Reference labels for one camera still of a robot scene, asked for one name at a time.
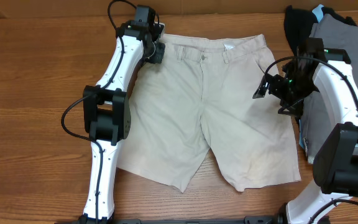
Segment black garment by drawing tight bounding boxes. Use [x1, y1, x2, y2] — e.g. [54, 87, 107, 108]
[283, 4, 357, 55]

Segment grey garment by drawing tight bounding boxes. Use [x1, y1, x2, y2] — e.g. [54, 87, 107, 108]
[306, 14, 358, 163]

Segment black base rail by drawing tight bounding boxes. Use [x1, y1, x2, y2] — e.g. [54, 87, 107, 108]
[54, 215, 332, 224]

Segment beige khaki shorts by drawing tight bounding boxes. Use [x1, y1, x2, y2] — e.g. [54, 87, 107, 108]
[117, 34, 301, 192]

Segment light blue garment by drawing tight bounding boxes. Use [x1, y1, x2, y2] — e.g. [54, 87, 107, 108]
[298, 4, 328, 159]

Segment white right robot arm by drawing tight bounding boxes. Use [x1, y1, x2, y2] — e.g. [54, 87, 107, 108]
[244, 37, 358, 224]

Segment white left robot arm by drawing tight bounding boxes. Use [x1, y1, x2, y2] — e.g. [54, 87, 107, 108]
[78, 5, 165, 223]

